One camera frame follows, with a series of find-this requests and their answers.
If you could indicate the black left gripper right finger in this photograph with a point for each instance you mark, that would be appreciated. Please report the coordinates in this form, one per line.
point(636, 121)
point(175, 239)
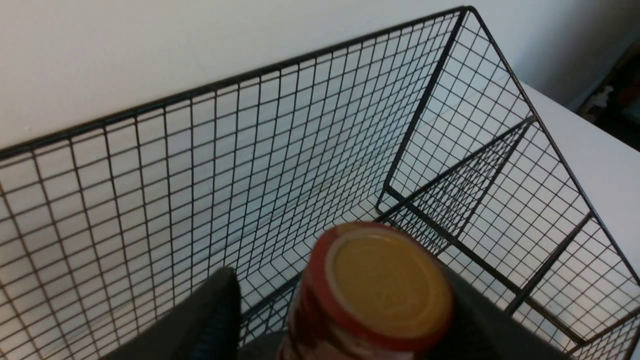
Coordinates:
point(481, 331)

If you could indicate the soy sauce bottle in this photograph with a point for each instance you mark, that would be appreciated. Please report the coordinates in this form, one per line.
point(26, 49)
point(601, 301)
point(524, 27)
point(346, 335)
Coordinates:
point(368, 292)

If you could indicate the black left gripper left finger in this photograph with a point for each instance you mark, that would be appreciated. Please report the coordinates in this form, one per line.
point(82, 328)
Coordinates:
point(204, 326)

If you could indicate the black wire mesh rack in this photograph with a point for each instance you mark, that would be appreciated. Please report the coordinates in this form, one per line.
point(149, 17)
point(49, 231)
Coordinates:
point(106, 226)

